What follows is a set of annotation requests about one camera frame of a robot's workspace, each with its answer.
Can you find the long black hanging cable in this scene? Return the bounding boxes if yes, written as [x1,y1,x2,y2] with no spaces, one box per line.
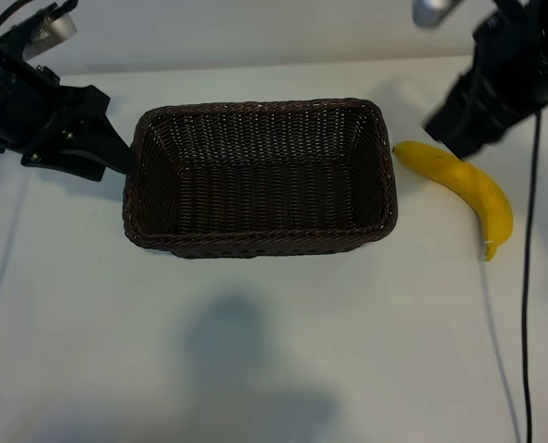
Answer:
[520,108,544,443]

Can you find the dark brown wicker basket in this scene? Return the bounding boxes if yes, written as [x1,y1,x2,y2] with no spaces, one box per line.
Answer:
[122,96,399,259]

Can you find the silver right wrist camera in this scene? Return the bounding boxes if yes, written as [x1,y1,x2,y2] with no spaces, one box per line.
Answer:
[411,0,462,30]

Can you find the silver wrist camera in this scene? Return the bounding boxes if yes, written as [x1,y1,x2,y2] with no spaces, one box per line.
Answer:
[411,0,462,30]
[24,12,79,48]

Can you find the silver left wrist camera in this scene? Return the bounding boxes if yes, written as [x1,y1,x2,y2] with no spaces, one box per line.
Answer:
[24,12,79,48]

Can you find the yellow banana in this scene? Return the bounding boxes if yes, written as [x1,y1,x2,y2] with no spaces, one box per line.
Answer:
[391,140,515,263]

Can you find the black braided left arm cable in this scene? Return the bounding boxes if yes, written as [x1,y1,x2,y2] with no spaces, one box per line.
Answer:
[0,0,26,45]

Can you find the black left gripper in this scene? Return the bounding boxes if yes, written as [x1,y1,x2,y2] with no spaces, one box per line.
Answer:
[0,41,133,185]

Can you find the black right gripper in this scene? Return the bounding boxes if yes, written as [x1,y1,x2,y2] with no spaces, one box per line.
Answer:
[423,0,548,163]

